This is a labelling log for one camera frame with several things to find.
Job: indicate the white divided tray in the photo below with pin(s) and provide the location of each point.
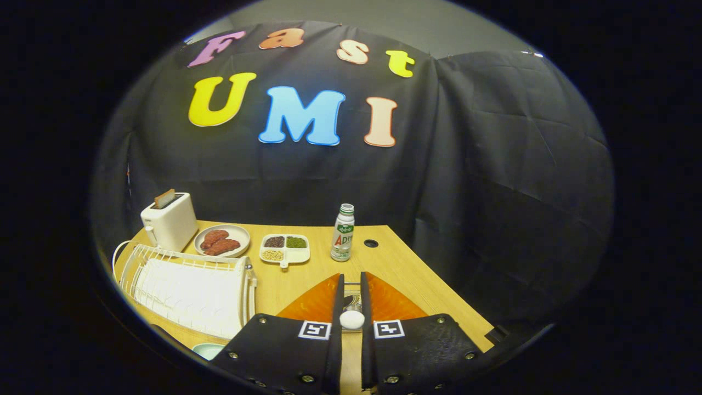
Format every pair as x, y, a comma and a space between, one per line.
296, 256

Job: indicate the white bottle with green cap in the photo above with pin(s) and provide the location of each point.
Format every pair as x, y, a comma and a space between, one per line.
343, 236

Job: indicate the black backdrop cloth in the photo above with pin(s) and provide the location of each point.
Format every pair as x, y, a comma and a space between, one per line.
482, 181

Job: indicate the round beige dish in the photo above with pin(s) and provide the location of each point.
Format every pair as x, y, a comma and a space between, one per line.
241, 233

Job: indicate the slice of toast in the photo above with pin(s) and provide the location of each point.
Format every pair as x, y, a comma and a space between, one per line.
164, 198

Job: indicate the pile of green beans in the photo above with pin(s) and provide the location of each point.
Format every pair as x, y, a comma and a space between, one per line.
296, 242

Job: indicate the white toaster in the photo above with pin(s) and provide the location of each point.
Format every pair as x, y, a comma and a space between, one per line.
173, 225

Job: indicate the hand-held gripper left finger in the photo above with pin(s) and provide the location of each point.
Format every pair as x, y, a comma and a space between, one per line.
338, 351

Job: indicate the pile of dark beans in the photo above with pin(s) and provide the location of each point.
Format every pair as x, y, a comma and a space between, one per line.
274, 242

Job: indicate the reddish brown meat piece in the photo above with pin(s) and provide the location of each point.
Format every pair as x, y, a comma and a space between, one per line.
225, 247
214, 237

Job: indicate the pale green plate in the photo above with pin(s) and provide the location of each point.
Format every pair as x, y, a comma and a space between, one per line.
207, 351

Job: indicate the pile of yellow beans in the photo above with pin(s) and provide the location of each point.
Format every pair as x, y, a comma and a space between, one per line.
272, 255

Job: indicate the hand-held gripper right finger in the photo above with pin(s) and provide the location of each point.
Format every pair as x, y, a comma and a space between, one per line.
366, 351

